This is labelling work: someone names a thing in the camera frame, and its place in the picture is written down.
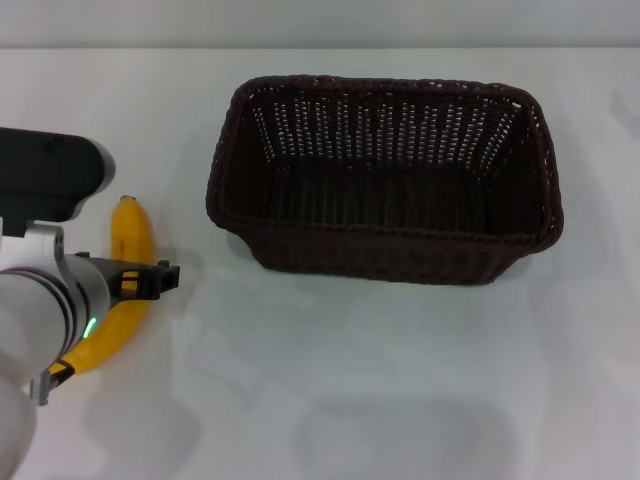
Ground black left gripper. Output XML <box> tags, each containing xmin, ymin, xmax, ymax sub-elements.
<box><xmin>74</xmin><ymin>252</ymin><xmax>181</xmax><ymax>304</ymax></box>

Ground yellow banana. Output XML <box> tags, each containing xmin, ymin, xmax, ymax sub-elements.
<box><xmin>59</xmin><ymin>194</ymin><xmax>157</xmax><ymax>374</ymax></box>

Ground dark brown woven basket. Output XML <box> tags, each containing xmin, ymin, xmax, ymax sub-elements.
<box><xmin>203</xmin><ymin>73</ymin><xmax>566</xmax><ymax>287</ymax></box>

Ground silver camera mount bracket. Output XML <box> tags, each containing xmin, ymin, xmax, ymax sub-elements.
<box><xmin>0</xmin><ymin>219</ymin><xmax>67</xmax><ymax>274</ymax></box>

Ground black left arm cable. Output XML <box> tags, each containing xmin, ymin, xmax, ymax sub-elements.
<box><xmin>47</xmin><ymin>357</ymin><xmax>76</xmax><ymax>382</ymax></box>

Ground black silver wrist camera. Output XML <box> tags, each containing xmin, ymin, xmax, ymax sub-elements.
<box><xmin>0</xmin><ymin>127</ymin><xmax>117</xmax><ymax>237</ymax></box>

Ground grey cable clamp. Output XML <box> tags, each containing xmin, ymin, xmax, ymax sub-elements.
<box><xmin>29</xmin><ymin>367</ymin><xmax>57</xmax><ymax>407</ymax></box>

